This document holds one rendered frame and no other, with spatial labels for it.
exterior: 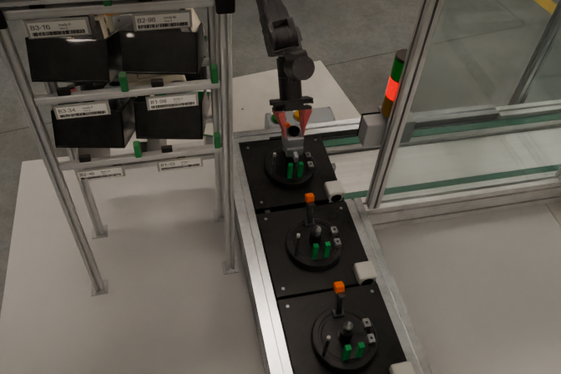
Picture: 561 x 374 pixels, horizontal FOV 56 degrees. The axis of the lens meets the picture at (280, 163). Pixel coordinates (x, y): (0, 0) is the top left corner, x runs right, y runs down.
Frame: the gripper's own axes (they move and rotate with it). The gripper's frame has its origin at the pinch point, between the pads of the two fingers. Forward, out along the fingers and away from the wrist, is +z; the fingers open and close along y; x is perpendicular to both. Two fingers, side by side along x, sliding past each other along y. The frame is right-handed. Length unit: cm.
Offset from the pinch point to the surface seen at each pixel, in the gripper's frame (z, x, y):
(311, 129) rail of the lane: 3.3, 20.6, 10.4
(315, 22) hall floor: -31, 240, 76
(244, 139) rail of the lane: 3.7, 19.8, -10.3
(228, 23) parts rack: -27, -46, -20
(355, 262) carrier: 29.2, -18.9, 8.4
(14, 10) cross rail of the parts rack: -31, -48, -50
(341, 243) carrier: 24.2, -17.8, 5.5
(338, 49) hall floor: -12, 213, 83
